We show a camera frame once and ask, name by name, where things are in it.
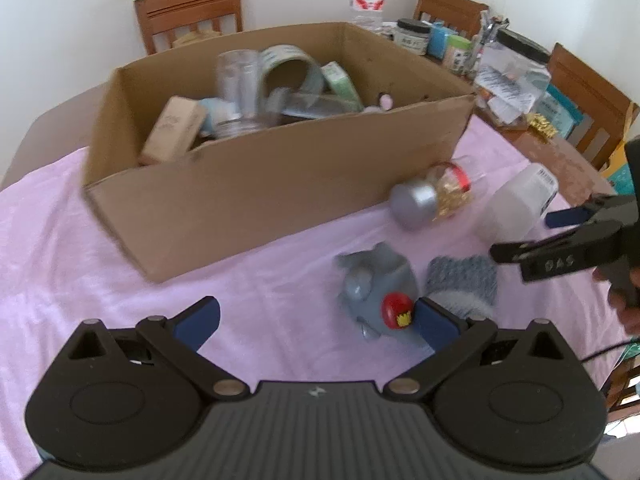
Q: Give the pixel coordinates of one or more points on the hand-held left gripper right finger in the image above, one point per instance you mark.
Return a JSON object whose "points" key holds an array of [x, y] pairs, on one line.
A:
{"points": [[435, 325]]}

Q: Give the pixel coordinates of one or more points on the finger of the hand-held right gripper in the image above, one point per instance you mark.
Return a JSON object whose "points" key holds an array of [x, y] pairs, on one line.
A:
{"points": [[530, 252], [565, 217]]}

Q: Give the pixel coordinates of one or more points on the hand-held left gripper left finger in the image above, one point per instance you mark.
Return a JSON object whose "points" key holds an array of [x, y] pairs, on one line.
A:
{"points": [[200, 320]]}

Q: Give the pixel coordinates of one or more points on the white bottle with green label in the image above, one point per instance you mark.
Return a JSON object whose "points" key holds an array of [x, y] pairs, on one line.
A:
{"points": [[515, 200]]}

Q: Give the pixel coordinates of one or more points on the blue-grey knitted sock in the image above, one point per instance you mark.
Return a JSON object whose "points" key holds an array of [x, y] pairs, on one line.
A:
{"points": [[460, 275]]}

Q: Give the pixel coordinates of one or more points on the grey toy with red badge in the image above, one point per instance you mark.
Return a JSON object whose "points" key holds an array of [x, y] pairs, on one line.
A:
{"points": [[375, 280]]}

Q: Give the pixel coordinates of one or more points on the brown cardboard box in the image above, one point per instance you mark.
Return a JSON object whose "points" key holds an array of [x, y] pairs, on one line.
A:
{"points": [[250, 200]]}

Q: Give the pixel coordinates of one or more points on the pink rectangular box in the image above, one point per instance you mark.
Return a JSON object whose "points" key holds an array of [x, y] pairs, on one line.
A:
{"points": [[172, 130]]}

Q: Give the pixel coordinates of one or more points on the green tissue pack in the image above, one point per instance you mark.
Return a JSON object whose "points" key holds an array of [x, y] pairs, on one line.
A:
{"points": [[340, 82]]}

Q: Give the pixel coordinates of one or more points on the clear tape roll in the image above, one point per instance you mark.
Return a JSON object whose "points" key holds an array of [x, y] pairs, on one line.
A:
{"points": [[312, 77]]}

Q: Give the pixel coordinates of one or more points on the person's right hand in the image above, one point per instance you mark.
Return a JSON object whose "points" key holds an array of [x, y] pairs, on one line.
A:
{"points": [[631, 317]]}

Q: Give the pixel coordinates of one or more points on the gold ornament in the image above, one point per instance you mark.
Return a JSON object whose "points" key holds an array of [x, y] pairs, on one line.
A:
{"points": [[541, 125]]}

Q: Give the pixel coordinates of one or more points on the teal booklet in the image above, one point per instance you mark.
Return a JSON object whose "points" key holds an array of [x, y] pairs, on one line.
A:
{"points": [[562, 112]]}

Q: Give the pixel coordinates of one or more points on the wooden chair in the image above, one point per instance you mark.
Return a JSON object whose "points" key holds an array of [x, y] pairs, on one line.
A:
{"points": [[190, 5], [450, 10], [595, 105]]}

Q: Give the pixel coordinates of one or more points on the pink tablecloth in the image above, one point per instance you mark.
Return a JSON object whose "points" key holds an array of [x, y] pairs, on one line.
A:
{"points": [[100, 260]]}

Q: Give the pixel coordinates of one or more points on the glass jar with silver lid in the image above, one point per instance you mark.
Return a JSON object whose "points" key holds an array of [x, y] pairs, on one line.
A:
{"points": [[415, 205]]}

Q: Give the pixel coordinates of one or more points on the large clear jar black lid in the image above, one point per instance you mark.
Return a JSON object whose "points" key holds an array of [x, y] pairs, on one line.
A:
{"points": [[510, 80]]}

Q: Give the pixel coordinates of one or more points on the green and white container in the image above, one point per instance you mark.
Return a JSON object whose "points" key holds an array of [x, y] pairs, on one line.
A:
{"points": [[457, 55]]}

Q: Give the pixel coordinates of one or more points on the bundle of pens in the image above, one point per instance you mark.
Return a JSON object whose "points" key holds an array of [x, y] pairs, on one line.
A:
{"points": [[487, 27]]}

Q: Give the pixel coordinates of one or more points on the small pink object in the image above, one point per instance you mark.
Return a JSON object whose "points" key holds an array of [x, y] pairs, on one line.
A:
{"points": [[386, 101]]}

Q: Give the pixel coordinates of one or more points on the blue container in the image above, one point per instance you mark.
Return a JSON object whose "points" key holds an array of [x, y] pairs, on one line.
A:
{"points": [[440, 40]]}

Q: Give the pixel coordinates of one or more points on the small jar with black lid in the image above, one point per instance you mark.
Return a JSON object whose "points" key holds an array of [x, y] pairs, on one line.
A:
{"points": [[411, 37]]}

